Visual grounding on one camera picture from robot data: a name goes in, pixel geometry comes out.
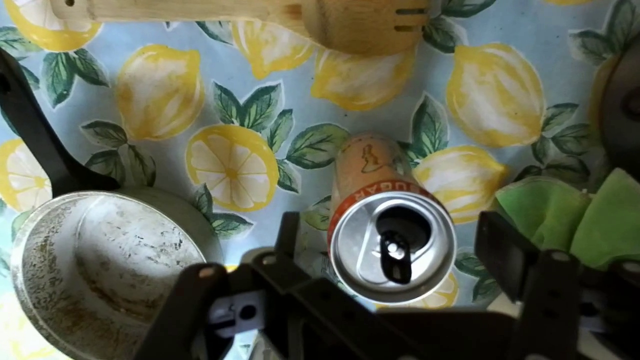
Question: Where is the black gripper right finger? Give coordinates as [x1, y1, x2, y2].
[474, 213, 579, 360]

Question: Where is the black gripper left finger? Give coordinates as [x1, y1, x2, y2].
[134, 213, 300, 360]

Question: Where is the orange drink can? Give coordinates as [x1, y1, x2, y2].
[327, 134, 456, 304]

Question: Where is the wooden slotted spoon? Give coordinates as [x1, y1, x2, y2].
[49, 0, 438, 57]

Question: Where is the lemon print tablecloth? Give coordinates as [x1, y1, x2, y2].
[0, 0, 640, 360]

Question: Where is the grey frying pan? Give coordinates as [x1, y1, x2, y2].
[0, 54, 212, 360]

